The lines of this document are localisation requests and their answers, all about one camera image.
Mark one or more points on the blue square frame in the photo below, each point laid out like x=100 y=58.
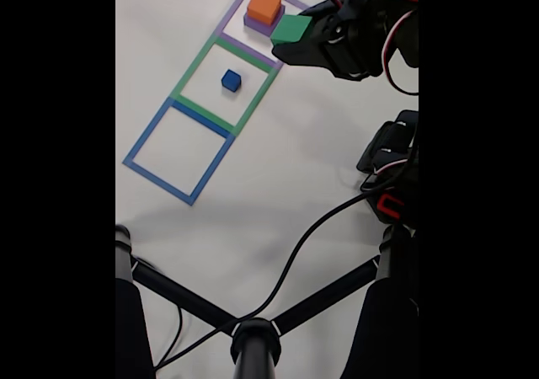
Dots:
x=147 y=131

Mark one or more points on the purple square frame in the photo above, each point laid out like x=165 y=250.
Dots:
x=246 y=49

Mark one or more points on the orange cube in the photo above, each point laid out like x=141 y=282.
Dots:
x=264 y=2

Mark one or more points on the red table clamp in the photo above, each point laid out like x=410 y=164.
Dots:
x=386 y=204

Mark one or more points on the green cube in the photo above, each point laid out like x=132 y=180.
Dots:
x=290 y=28

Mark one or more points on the large purple cube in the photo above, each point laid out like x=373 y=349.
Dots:
x=257 y=27

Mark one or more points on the black tripod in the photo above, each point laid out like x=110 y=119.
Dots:
x=254 y=353

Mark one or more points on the small blue cube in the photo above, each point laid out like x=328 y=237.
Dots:
x=231 y=80

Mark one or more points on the green square frame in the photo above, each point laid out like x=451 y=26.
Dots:
x=194 y=66

